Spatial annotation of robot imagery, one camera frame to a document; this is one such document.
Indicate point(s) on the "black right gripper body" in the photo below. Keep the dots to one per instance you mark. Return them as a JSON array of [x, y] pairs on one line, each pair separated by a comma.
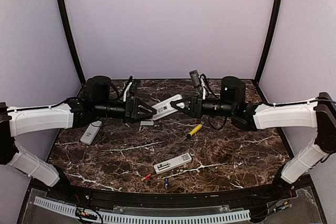
[[197, 108]]

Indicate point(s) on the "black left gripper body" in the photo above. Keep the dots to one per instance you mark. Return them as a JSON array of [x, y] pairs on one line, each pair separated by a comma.
[[129, 104]]

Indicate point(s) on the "grey battery cover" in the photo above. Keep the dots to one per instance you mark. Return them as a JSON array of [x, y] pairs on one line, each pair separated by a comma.
[[146, 123]]

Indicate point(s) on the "yellow handled screwdriver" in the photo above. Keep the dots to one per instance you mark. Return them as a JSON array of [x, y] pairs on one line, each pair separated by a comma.
[[192, 132]]

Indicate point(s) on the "white remote with barcode label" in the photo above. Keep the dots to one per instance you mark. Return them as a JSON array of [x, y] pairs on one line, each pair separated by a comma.
[[164, 108]]

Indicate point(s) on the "white button remote control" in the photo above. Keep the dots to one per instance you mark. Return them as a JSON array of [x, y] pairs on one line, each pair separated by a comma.
[[173, 163]]

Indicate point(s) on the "red blue battery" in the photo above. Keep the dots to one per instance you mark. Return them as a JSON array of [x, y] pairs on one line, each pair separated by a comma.
[[146, 177]]

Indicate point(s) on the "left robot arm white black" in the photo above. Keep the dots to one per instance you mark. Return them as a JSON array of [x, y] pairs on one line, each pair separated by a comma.
[[99, 99]]

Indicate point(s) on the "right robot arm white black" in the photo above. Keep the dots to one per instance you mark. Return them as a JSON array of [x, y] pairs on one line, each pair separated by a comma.
[[318, 113]]

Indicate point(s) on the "plain white slim remote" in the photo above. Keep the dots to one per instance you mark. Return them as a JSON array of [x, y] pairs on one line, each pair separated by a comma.
[[91, 132]]

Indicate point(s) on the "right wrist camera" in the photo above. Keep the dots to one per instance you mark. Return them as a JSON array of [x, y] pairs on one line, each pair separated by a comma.
[[195, 78]]

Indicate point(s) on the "left black frame post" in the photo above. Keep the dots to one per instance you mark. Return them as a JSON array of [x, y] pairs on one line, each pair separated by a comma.
[[70, 41]]

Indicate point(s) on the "black frame post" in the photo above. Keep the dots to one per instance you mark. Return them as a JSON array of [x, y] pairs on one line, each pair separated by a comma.
[[70, 41], [268, 41]]

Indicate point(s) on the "right black frame post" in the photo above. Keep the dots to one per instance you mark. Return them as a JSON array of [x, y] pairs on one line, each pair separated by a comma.
[[268, 41]]

